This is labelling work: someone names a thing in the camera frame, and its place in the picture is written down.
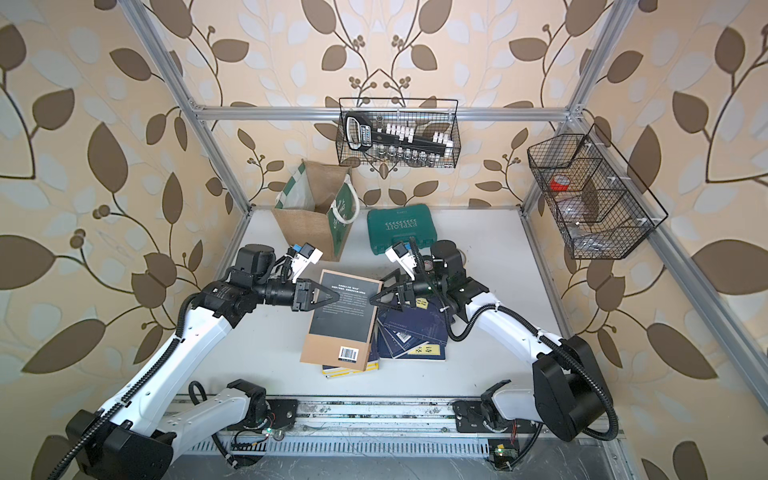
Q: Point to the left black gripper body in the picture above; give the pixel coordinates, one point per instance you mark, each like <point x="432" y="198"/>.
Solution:
<point x="299" y="294"/>

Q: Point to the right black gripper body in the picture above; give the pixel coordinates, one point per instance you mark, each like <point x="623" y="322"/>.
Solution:
<point x="413" y="290"/>

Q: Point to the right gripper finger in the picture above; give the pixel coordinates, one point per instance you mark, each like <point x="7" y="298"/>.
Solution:
<point x="387" y="292"/>
<point x="381" y="303"/>

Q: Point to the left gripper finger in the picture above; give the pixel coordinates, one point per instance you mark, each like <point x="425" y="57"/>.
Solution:
<point x="322" y="292"/>
<point x="323" y="303"/>

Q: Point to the tan book black cover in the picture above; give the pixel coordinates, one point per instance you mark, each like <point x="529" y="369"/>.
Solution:
<point x="340" y="335"/>

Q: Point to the yellow cartoon book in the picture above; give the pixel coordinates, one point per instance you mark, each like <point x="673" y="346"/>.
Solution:
<point x="338" y="372"/>

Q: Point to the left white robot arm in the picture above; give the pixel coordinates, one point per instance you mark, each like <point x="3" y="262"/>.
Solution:
<point x="129" y="437"/>

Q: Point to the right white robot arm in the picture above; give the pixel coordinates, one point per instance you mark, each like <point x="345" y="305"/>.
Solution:
<point x="431" y="297"/>

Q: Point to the top navy blue book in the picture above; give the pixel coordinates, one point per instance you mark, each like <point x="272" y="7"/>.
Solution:
<point x="424" y="321"/>

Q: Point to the navy blue book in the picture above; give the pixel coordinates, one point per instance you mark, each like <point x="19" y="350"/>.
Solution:
<point x="424" y="321"/>
<point x="402" y="346"/>

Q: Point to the green plastic tool case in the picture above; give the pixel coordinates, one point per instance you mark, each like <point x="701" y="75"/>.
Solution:
<point x="386" y="227"/>

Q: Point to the bottom navy blue book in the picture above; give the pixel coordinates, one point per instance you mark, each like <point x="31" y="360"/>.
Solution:
<point x="402" y="346"/>

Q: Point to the black socket set holder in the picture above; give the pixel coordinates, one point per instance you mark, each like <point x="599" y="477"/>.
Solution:
<point x="393" y="137"/>

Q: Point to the red tape roll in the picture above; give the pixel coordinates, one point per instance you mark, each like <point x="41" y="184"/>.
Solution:
<point x="559" y="183"/>

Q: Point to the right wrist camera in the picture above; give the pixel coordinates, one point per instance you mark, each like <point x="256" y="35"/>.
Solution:
<point x="402" y="254"/>

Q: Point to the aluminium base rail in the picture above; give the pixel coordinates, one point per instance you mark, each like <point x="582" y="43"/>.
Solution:
<point x="376" y="427"/>

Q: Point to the back black wire basket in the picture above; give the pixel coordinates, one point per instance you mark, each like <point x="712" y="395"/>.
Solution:
<point x="418" y="110"/>

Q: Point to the side black wire basket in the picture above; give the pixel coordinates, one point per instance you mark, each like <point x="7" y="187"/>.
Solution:
<point x="609" y="208"/>

